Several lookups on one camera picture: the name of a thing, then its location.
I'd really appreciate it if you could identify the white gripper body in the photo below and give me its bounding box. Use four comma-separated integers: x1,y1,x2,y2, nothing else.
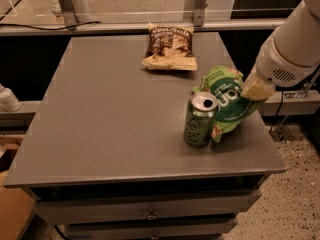
255,1,320,87

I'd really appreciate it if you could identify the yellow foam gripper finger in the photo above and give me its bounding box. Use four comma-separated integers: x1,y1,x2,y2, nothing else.
241,66,275,101

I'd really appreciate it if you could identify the green rice chip bag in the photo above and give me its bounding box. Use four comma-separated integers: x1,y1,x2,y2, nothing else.
192,65,264,143

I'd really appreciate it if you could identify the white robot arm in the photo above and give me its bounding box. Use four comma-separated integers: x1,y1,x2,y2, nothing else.
241,0,320,101

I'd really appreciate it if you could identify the green soda can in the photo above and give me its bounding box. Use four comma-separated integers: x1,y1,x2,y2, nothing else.
184,91,219,147

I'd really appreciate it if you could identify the brown chip bag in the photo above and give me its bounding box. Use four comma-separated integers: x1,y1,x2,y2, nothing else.
142,23,198,71

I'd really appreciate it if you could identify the grey drawer cabinet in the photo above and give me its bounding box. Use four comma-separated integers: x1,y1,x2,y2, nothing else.
4,32,285,240

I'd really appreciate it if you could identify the white pipe fitting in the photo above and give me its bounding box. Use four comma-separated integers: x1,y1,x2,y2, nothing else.
0,84,22,112

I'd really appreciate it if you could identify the cardboard box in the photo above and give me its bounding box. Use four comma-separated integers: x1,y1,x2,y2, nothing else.
0,144,33,240

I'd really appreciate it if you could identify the grey metal bracket right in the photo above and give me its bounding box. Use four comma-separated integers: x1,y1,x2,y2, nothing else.
193,0,207,27

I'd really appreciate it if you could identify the grey metal bracket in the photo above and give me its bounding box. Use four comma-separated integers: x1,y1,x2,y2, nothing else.
193,0,207,27
58,0,78,29

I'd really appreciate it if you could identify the black cable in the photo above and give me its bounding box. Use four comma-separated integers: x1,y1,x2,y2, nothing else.
0,20,102,31

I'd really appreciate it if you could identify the grey metal bracket left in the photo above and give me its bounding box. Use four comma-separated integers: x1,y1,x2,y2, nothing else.
58,0,78,29

